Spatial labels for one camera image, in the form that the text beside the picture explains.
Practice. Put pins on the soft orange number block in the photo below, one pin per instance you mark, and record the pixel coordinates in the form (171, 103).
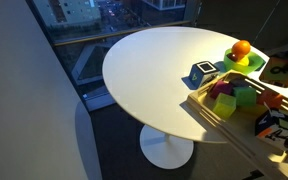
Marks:
(275, 72)

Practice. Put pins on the blue soft block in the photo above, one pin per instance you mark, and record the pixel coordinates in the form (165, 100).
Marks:
(202, 73)

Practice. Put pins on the wooden slatted tray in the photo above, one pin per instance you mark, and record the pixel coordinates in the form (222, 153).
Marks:
(239, 129)

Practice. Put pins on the black white checkered block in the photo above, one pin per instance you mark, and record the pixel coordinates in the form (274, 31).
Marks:
(272, 128)

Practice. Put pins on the pink foam cube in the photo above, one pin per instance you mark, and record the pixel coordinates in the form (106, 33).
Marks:
(221, 87)

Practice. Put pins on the yellow foam cube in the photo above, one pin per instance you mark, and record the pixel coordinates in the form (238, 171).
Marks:
(224, 105)

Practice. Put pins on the dark grey foam cube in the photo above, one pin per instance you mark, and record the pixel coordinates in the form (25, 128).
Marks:
(239, 82)

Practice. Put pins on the dark red toy in bowl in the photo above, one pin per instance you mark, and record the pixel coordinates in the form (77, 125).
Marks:
(233, 57)

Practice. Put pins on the green foam cube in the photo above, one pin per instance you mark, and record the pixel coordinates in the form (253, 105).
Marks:
(245, 96)

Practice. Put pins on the yellow toy in bowl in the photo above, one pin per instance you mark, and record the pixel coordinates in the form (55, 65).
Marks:
(244, 61)

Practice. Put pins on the orange fruit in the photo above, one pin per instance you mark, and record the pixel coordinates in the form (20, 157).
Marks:
(241, 48)

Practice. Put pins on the green plastic bowl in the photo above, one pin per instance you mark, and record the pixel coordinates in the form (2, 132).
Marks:
(255, 63)

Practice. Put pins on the orange foam cube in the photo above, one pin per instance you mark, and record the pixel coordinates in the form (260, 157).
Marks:
(270, 98)

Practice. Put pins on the white table pedestal base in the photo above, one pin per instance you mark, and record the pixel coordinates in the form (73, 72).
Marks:
(163, 150)

